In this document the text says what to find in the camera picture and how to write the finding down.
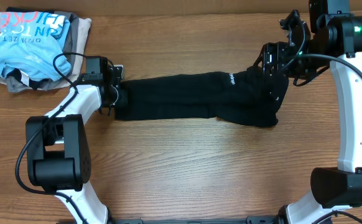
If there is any black polo shirt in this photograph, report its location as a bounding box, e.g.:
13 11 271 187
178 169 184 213
115 67 289 128

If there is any light blue printed t-shirt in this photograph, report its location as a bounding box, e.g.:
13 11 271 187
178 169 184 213
0 11 72 81

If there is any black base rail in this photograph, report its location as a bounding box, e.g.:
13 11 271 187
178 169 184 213
109 216 284 224

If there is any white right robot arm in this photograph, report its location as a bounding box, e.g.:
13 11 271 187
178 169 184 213
247 0 362 224

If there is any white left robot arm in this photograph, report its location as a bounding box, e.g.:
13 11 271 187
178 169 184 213
15 56 127 223

